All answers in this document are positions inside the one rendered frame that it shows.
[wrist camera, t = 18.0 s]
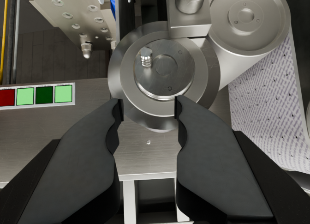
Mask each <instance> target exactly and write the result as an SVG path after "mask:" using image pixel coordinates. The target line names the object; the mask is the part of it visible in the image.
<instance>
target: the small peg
mask: <svg viewBox="0 0 310 224"><path fill-rule="evenodd" d="M139 55H140V59H141V63H142V66H143V67H145V68H149V67H151V66H152V65H153V54H152V50H151V49H150V48H149V47H143V48H141V49H140V52H139Z"/></svg>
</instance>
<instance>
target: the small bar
mask: <svg viewBox="0 0 310 224"><path fill-rule="evenodd" d="M100 11H101V12H102V14H103V17H104V19H105V21H106V23H107V25H108V27H109V29H110V31H111V33H116V17H115V13H114V10H113V7H112V4H111V2H104V3H103V4H100Z"/></svg>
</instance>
